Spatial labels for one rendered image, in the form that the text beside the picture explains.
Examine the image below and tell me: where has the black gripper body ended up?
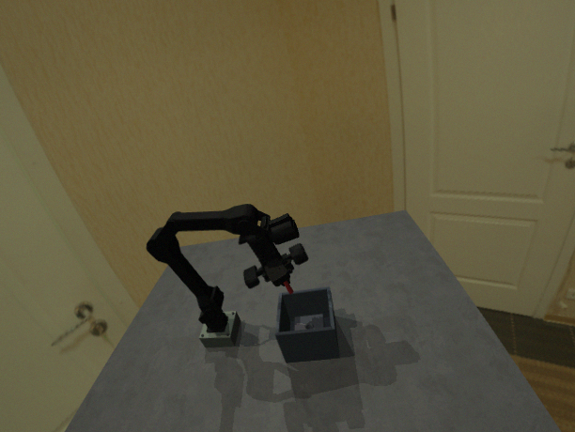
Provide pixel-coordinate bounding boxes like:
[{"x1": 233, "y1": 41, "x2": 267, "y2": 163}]
[{"x1": 243, "y1": 243, "x2": 309, "y2": 288}]

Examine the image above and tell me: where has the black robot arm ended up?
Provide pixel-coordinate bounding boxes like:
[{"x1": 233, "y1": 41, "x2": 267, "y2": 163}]
[{"x1": 146, "y1": 204, "x2": 300, "y2": 333}]

